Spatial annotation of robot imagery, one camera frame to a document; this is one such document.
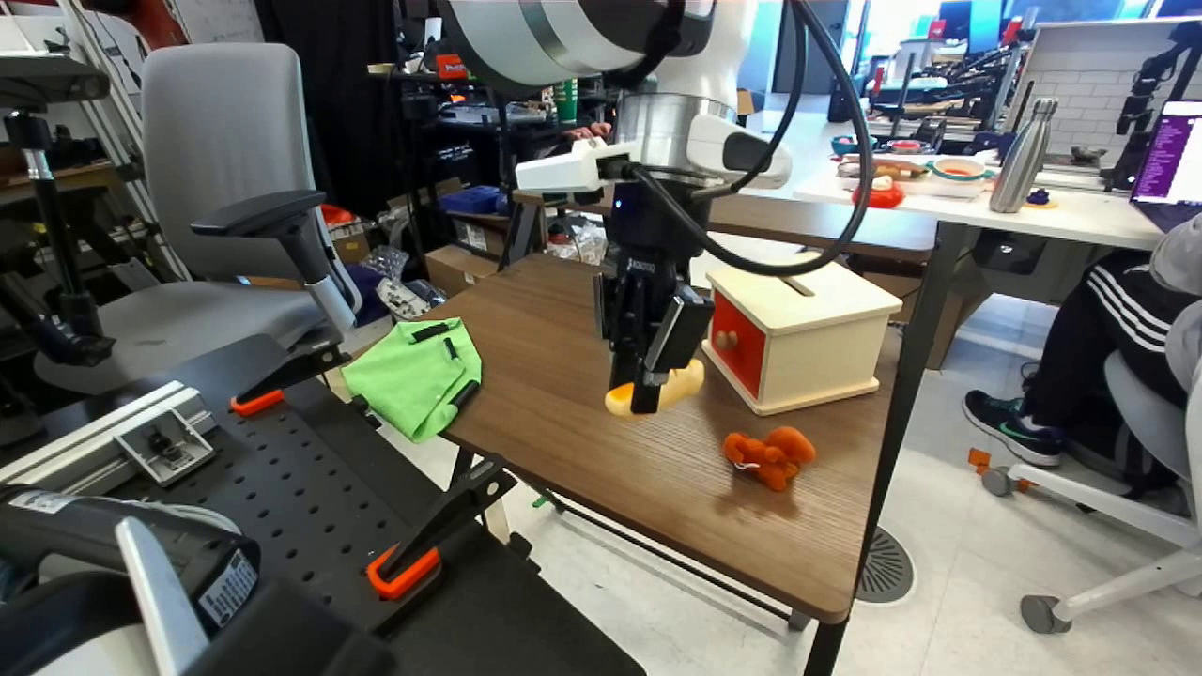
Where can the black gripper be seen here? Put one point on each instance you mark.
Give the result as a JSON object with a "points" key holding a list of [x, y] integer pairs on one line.
{"points": [[650, 230]]}

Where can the white desk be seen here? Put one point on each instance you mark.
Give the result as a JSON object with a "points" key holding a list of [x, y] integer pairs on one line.
{"points": [[1077, 223]]}

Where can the black perforated breadboard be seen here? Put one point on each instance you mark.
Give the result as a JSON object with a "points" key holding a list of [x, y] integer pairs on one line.
{"points": [[301, 502]]}

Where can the white framed black bracket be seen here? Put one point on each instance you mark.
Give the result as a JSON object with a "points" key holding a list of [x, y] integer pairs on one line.
{"points": [[163, 443]]}

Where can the white mesh office chair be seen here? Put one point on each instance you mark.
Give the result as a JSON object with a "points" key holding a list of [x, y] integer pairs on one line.
{"points": [[1148, 414]]}

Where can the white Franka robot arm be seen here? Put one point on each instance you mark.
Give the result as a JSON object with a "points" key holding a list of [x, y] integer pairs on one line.
{"points": [[550, 31]]}

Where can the black cluttered storage shelf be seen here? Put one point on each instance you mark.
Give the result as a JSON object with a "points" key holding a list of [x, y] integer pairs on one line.
{"points": [[427, 124]]}

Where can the seated person in grey hoodie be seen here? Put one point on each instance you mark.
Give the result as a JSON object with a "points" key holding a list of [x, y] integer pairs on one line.
{"points": [[1102, 325]]}

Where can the aluminium extrusion rail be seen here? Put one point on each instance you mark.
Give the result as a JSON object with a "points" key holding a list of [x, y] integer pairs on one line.
{"points": [[94, 433]]}

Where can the orange plush toy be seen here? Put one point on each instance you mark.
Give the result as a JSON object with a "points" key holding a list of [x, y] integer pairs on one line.
{"points": [[770, 457]]}

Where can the grey machine housing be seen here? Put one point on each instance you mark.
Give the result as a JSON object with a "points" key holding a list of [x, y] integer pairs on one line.
{"points": [[125, 602]]}

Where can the laptop with purple screen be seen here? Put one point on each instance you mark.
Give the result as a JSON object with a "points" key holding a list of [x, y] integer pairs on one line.
{"points": [[1172, 154]]}

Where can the wooden box with red drawer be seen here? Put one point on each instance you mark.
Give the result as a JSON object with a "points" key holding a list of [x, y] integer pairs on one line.
{"points": [[801, 339]]}

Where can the brown raised desk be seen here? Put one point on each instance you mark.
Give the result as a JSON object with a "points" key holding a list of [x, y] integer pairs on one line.
{"points": [[826, 228]]}

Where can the yellow orange oblong toy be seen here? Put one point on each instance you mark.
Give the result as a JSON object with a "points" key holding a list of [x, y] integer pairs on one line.
{"points": [[685, 379]]}

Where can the red bowl shaped object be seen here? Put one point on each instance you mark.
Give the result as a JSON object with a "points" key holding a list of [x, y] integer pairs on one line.
{"points": [[883, 191]]}

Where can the grey office chair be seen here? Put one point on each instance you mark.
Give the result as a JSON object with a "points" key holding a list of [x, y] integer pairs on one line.
{"points": [[218, 137]]}

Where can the brown cardboard box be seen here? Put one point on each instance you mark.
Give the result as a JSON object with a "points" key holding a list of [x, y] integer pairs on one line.
{"points": [[455, 266]]}

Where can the black camera tripod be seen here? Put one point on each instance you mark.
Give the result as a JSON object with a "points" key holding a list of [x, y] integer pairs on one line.
{"points": [[58, 228]]}

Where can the black table frame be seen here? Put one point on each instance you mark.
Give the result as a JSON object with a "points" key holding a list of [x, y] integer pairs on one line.
{"points": [[904, 375]]}

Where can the light grey wrist camera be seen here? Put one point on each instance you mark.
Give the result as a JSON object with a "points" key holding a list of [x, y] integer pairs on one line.
{"points": [[568, 170]]}

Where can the round grey floor grate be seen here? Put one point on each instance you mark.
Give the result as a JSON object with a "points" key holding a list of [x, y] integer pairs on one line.
{"points": [[883, 563]]}

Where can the green microfiber cloth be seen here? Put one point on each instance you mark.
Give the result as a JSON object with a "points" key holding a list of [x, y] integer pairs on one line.
{"points": [[416, 375]]}

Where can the white desk partition panel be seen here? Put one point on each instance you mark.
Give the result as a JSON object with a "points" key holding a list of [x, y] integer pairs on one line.
{"points": [[1089, 70]]}

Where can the tray with food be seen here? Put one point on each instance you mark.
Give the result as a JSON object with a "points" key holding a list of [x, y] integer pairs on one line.
{"points": [[925, 166]]}

